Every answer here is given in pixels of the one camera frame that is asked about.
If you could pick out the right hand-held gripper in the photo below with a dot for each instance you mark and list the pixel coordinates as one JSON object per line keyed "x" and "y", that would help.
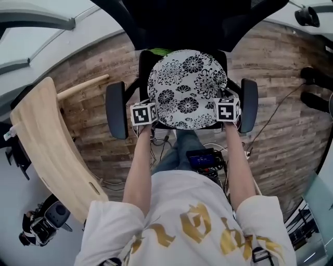
{"x": 225, "y": 110}

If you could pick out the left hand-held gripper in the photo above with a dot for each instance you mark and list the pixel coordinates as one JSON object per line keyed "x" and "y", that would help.
{"x": 143, "y": 115}

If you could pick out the black mesh office chair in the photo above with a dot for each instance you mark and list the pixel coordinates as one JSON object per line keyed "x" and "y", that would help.
{"x": 117, "y": 111}

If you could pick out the round floral black-white cushion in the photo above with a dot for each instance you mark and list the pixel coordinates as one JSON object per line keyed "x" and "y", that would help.
{"x": 187, "y": 85}

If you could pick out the person's left forearm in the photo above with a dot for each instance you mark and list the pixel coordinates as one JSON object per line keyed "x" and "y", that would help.
{"x": 139, "y": 176}

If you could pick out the person's right forearm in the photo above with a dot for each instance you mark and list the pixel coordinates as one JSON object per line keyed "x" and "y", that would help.
{"x": 238, "y": 171}

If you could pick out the black side chair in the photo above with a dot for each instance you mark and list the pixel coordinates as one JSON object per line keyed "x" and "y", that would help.
{"x": 19, "y": 156}

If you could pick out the person's blue jeans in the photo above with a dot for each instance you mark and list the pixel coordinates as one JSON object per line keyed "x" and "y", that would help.
{"x": 182, "y": 153}

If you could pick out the black waist-mounted screen device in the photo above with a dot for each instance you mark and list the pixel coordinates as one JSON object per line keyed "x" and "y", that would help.
{"x": 203, "y": 161}

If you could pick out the green cloth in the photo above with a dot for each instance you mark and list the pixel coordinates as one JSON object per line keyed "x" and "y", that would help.
{"x": 160, "y": 51}

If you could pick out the curved light wooden desk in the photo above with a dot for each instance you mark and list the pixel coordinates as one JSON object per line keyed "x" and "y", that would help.
{"x": 49, "y": 145}

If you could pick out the person's white gold-print t-shirt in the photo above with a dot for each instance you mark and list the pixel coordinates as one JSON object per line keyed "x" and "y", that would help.
{"x": 182, "y": 207}

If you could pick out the grey rounded shell device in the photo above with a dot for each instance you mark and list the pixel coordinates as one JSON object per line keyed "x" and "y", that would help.
{"x": 331, "y": 104}
{"x": 58, "y": 214}

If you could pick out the black waste bin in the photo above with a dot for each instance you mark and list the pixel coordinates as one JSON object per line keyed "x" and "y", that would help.
{"x": 307, "y": 16}

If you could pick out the frosted glass table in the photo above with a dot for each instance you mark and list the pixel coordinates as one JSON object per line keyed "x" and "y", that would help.
{"x": 320, "y": 202}

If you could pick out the small white packet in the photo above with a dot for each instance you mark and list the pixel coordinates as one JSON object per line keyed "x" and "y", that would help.
{"x": 10, "y": 135}

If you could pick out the large black-framed window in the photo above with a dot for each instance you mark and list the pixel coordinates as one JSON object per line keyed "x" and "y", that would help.
{"x": 31, "y": 33}

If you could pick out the person's left harness buckle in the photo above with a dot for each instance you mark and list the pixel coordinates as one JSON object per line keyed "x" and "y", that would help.
{"x": 110, "y": 261}

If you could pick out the person's harness buckle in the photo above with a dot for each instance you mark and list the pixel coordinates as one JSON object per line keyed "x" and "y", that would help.
{"x": 261, "y": 257}
{"x": 110, "y": 261}

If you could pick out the person's right harness buckle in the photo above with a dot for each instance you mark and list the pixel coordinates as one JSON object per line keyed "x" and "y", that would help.
{"x": 261, "y": 257}

